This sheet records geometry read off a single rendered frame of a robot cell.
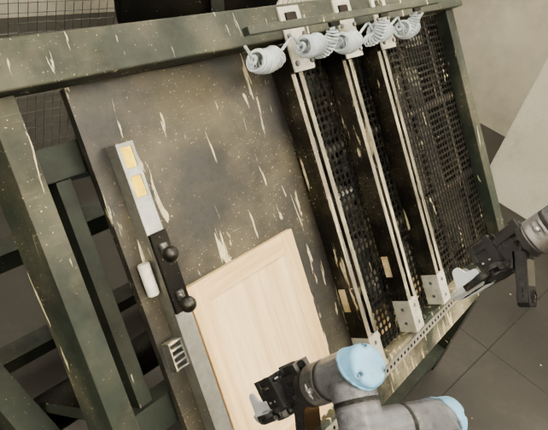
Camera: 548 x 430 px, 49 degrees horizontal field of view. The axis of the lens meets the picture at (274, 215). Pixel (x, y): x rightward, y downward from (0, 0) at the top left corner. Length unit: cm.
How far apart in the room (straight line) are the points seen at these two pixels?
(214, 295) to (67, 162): 49
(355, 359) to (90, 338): 60
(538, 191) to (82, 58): 445
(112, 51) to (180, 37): 21
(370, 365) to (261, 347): 74
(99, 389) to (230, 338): 41
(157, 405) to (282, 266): 53
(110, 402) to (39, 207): 43
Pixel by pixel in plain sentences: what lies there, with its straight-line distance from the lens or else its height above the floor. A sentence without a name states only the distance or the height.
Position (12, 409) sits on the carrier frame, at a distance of 193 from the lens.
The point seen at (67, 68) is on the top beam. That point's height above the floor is 181.
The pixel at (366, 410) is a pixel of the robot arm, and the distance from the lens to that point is 99.
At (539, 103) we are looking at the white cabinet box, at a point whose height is 90.
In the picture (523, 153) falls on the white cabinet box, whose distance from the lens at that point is 531.
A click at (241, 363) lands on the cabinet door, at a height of 112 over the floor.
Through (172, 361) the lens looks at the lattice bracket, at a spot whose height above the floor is 123.
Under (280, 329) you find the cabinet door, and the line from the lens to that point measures 175.
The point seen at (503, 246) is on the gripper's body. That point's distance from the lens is 131.
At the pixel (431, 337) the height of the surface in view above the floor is 85.
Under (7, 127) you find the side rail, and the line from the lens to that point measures 128.
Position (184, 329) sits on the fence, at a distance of 148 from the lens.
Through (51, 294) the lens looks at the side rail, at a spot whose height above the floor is 142.
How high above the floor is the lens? 236
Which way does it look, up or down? 35 degrees down
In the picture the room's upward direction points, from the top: 17 degrees clockwise
